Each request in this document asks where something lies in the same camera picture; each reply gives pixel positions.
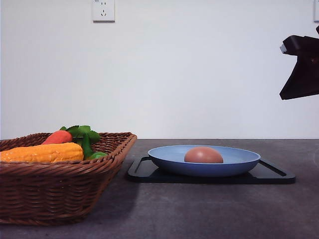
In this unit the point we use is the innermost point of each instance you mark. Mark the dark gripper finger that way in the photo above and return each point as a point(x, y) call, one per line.
point(304, 80)

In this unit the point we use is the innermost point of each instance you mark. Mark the dark arm gripper body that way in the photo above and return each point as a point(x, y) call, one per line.
point(304, 47)

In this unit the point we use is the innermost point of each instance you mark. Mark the brown egg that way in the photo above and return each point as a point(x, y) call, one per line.
point(203, 154)

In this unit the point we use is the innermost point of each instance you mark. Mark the blue plate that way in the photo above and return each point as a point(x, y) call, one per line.
point(236, 160)

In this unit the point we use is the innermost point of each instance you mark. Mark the brown wicker basket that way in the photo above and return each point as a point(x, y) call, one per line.
point(57, 193)

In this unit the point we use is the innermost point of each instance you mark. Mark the black tray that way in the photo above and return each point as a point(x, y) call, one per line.
point(140, 170)

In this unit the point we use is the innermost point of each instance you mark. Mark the green toy pepper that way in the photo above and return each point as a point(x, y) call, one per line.
point(98, 155)

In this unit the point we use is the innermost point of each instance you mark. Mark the green leafy toy vegetable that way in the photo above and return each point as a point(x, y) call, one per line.
point(83, 135)

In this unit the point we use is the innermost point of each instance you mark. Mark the orange toy carrot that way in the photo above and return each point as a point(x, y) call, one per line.
point(59, 136)

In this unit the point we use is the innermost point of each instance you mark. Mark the yellow toy corn cob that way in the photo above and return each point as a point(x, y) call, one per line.
point(49, 152)

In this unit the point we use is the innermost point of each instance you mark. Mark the white wall switch plate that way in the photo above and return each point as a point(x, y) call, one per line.
point(316, 16)

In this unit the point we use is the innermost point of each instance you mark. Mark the white wall socket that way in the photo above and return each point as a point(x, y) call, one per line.
point(104, 11)

